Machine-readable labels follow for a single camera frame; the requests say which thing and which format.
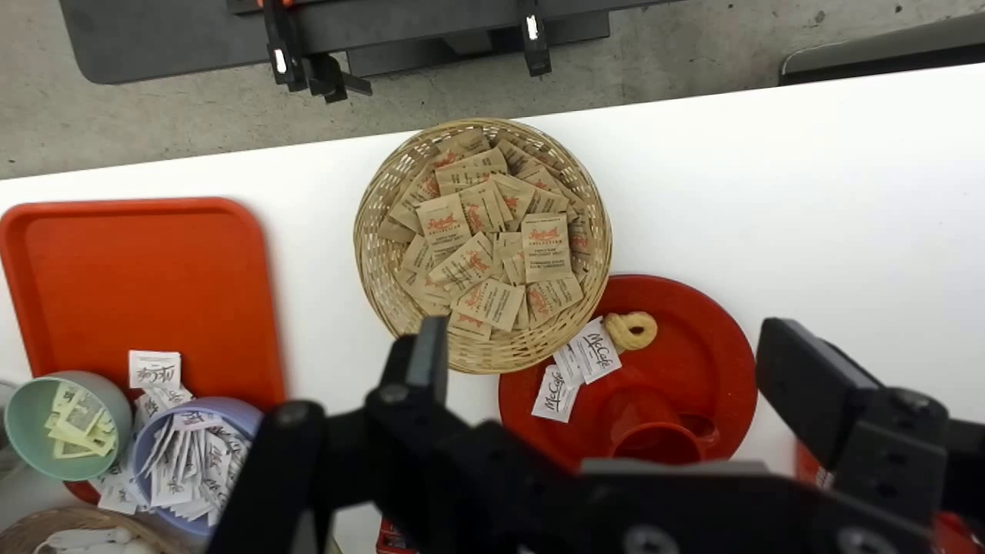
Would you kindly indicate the orange plastic tray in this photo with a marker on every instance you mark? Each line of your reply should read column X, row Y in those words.
column 102, row 279

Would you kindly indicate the black clamp left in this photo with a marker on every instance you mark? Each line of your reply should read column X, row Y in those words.
column 295, row 65

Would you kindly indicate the green cup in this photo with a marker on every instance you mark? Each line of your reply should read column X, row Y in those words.
column 69, row 425

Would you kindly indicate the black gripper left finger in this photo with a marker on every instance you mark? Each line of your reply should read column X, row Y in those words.
column 417, row 367

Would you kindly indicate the round wicker basket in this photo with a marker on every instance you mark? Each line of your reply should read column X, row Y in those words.
column 492, row 227

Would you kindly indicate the blue cup with packets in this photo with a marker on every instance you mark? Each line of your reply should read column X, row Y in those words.
column 190, row 455

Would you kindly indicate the white sugar packet on plate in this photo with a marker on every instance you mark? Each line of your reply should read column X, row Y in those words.
column 584, row 361

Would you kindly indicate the black clamp right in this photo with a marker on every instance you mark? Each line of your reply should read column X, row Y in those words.
column 536, row 54

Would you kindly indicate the red funnel plate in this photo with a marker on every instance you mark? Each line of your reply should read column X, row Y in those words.
column 683, row 397

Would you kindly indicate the black clamp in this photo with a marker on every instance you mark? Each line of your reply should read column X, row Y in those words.
column 536, row 54
column 295, row 65

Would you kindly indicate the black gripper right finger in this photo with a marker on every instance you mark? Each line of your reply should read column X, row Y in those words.
column 878, row 445

